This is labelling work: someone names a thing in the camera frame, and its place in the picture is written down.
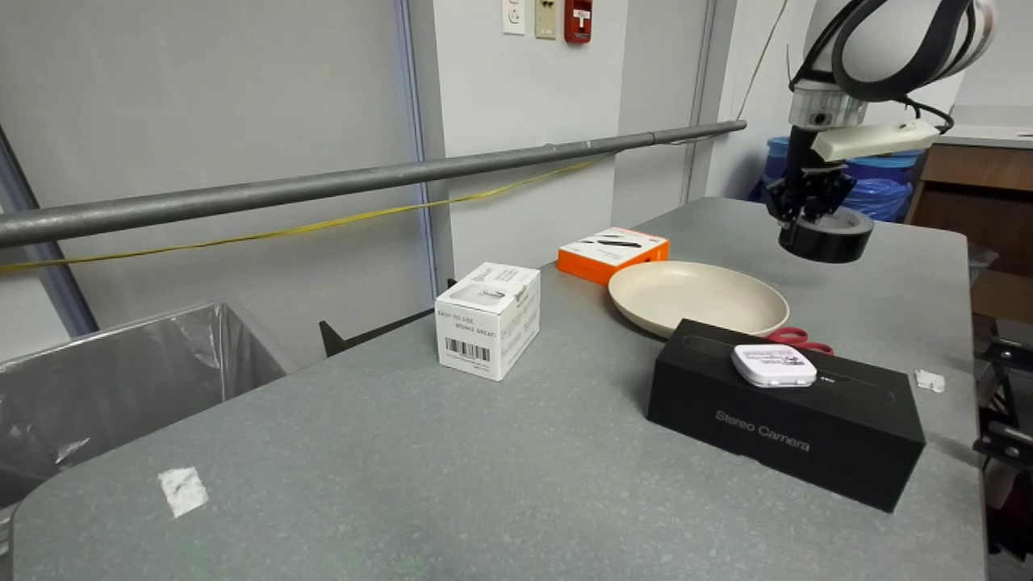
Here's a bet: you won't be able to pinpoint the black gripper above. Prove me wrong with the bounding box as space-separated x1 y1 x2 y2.
765 121 864 225

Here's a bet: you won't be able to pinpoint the black tape roll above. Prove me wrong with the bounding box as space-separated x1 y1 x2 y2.
775 205 877 264

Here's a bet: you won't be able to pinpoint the cream round plate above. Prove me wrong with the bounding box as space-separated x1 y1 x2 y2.
604 258 793 342

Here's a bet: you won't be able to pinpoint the blue plastic barrel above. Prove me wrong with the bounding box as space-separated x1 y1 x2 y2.
760 133 929 225

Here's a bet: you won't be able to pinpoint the brown wooden desk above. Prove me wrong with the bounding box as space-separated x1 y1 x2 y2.
906 138 1033 326

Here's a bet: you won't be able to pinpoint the small white square case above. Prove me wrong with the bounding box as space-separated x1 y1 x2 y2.
730 342 821 392

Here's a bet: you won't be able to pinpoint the orange product box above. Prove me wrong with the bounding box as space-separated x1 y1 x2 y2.
557 223 676 287

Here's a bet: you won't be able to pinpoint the red fire alarm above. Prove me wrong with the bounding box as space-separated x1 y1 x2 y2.
561 0 598 48

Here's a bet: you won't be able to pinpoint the black equipment stand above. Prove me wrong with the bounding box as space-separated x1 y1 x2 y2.
970 333 1033 563

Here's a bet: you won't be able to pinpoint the white barcode cardboard box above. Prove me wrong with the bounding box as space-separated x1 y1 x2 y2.
433 258 543 385

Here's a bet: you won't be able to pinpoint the grey bin with liner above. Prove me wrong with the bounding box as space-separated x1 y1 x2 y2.
0 301 290 512

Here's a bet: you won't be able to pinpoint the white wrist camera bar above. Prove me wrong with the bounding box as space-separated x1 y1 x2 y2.
809 118 942 167

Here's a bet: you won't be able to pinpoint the red handled scissors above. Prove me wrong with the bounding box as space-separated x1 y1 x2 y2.
765 326 839 358

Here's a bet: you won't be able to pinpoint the black stereo camera box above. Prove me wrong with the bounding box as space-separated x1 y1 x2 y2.
645 317 929 517

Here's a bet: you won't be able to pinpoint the beige wall switch plate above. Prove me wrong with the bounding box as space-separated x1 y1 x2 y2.
533 0 561 43

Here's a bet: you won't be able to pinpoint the grey metal rail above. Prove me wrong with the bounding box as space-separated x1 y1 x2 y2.
0 118 750 251

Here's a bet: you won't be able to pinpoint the yellow cord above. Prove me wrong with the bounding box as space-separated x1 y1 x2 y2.
0 159 616 277

